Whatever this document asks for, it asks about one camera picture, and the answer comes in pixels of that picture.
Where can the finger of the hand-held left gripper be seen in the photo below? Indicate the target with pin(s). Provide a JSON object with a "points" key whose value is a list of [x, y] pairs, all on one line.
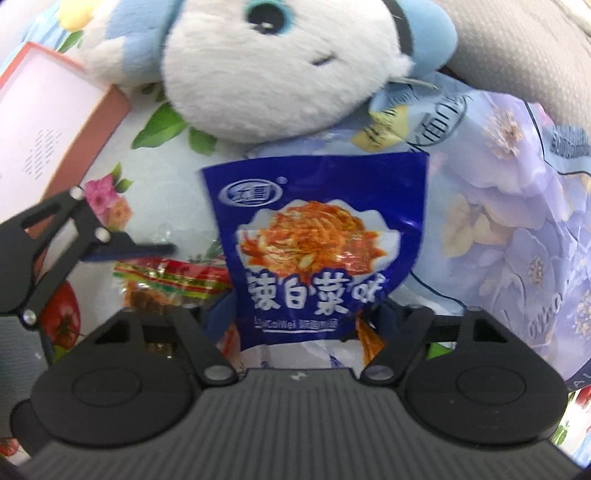
{"points": [[87, 230]]}

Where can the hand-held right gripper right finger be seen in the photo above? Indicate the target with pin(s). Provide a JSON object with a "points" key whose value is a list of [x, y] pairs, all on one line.
{"points": [[390, 318]]}

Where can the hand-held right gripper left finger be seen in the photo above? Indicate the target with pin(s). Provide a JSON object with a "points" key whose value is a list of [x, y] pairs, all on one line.
{"points": [[214, 323]]}

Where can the red green striped snack packet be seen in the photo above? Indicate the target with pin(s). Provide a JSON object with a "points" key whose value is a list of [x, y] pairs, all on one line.
{"points": [[171, 281]]}

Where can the dark blue snack packet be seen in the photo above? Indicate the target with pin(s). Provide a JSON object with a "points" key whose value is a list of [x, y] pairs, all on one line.
{"points": [[318, 230]]}

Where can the fruit print sheet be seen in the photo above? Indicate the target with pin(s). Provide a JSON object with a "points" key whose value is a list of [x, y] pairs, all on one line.
{"points": [[161, 184]]}

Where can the floral plastic bag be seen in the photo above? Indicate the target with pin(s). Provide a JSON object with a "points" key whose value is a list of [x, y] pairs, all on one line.
{"points": [[508, 221]]}

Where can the white and blue plush toy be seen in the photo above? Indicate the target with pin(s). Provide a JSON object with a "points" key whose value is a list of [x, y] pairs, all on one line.
{"points": [[277, 83]]}

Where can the grey blanket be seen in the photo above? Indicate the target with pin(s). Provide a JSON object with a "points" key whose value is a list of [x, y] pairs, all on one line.
{"points": [[521, 46]]}

